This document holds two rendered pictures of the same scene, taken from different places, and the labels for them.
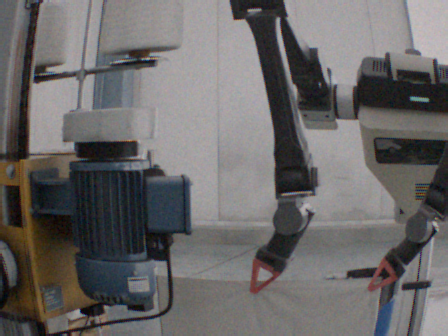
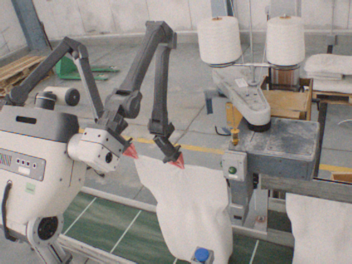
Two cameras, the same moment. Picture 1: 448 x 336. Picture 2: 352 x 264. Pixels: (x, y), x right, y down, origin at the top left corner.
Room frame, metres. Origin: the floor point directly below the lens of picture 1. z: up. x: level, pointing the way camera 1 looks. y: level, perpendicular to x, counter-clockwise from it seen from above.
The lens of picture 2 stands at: (2.81, 0.20, 1.98)
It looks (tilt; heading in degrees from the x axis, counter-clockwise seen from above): 32 degrees down; 193
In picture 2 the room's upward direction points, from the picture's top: 11 degrees counter-clockwise
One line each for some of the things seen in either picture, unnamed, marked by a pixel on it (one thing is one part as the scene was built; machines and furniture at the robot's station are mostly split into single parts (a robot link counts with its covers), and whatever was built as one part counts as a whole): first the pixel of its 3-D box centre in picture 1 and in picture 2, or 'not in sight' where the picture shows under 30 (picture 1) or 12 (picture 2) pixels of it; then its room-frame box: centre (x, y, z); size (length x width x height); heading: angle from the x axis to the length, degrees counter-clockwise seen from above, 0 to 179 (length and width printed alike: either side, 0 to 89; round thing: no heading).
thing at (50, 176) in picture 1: (62, 194); not in sight; (1.43, 0.29, 1.27); 0.12 x 0.09 x 0.09; 161
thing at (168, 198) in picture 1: (167, 211); (212, 103); (1.45, 0.09, 1.25); 0.10 x 0.08 x 0.12; 6
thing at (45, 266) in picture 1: (23, 232); (281, 120); (1.54, 0.41, 1.18); 0.34 x 0.25 x 0.31; 161
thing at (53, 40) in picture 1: (43, 35); (285, 39); (1.66, 0.40, 1.61); 0.15 x 0.14 x 0.17; 71
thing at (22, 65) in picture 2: not in sight; (14, 70); (-2.36, -4.05, 0.36); 1.20 x 0.82 x 0.14; 157
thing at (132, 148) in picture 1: (106, 151); not in sight; (1.44, 0.19, 1.35); 0.12 x 0.12 x 0.04
